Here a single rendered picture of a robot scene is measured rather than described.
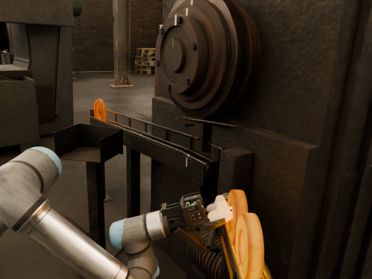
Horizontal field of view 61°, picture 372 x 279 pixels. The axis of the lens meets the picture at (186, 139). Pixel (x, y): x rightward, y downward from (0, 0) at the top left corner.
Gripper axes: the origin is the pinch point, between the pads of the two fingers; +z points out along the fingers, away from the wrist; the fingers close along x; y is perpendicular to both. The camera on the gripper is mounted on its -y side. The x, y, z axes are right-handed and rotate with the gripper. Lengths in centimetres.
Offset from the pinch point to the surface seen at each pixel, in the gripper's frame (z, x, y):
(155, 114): -26, 88, 15
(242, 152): 7.9, 27.9, 5.6
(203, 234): -12.3, 17.4, -16.4
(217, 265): -9.8, 5.4, -20.1
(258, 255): 1.5, -22.2, 2.7
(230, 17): 14, 31, 50
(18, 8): -145, 248, 117
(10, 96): -172, 220, 42
